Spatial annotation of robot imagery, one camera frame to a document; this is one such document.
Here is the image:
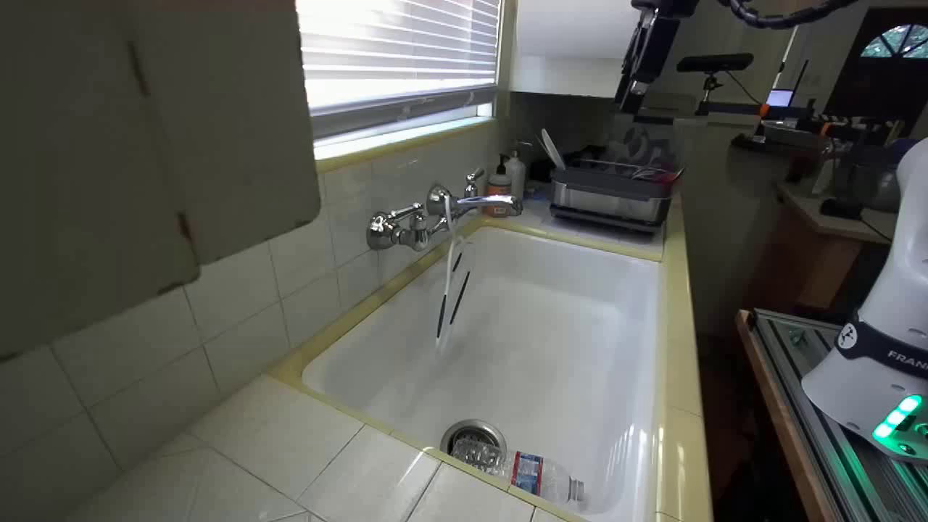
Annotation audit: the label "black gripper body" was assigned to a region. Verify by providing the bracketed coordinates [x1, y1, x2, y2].
[619, 0, 700, 109]

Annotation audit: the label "clear plastic clothes hanger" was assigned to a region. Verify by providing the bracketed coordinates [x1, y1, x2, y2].
[433, 187, 484, 341]

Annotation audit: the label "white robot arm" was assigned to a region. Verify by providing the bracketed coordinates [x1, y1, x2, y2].
[619, 0, 928, 462]

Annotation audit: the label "white upper cabinet right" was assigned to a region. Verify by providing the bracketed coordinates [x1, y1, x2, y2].
[511, 0, 640, 98]

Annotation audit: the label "white ceramic sink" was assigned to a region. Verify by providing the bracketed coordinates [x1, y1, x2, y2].
[302, 225, 662, 522]

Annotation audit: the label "metal sink drain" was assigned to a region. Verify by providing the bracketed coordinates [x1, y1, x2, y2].
[442, 419, 508, 469]

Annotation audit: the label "small plastic bottle in sink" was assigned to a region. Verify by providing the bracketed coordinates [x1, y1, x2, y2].
[511, 451, 587, 511]

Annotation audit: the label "beige upper cabinet left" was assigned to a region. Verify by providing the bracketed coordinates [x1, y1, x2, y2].
[0, 0, 321, 360]

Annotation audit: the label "black dish drying rack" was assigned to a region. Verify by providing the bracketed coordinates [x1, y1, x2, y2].
[552, 163, 681, 235]

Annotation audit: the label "white dish soap bottle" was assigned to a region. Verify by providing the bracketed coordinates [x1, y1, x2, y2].
[505, 150, 527, 208]

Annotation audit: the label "soap pump bottle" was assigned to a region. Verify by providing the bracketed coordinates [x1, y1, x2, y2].
[484, 153, 511, 218]

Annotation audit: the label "white window blinds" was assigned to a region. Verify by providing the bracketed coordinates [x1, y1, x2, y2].
[297, 0, 503, 138]

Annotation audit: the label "camera on tripod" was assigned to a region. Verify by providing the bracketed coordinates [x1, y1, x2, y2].
[677, 53, 753, 98]

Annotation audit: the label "chrome wall faucet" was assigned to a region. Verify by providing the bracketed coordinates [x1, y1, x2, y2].
[365, 172, 513, 248]

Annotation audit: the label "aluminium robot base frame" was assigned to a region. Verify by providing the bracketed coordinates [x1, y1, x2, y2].
[733, 306, 928, 522]

